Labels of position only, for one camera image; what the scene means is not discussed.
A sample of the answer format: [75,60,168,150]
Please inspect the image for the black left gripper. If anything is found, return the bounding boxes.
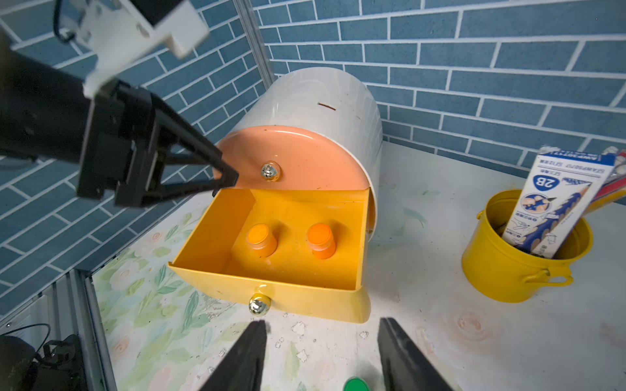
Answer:
[76,82,239,208]

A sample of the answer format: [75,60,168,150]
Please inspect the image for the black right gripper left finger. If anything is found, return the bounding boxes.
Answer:
[200,320,267,391]

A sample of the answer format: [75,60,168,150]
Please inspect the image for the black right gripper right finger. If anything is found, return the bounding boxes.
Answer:
[378,318,453,391]

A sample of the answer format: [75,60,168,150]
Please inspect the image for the green paint can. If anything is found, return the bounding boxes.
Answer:
[342,377,371,391]

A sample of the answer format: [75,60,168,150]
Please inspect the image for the yellow drawer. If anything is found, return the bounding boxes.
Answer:
[169,188,371,324]

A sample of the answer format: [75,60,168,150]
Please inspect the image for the orange paint can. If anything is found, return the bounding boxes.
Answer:
[306,223,337,259]
[246,223,278,257]

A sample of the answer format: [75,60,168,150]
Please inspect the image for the orange top drawer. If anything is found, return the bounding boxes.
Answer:
[218,125,369,191]

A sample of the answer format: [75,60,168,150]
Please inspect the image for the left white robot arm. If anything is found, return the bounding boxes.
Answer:
[1,43,239,208]

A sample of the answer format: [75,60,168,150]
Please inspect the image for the white round drawer cabinet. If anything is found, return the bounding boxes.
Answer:
[230,67,382,236]

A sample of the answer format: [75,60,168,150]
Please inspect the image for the yellow metal bucket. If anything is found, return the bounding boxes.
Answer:
[461,189,593,303]

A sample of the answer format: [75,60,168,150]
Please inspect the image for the blue white pencil box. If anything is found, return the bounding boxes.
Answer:
[501,147,618,258]

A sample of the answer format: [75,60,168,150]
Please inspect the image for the pencils in bucket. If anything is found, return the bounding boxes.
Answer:
[583,146,625,216]

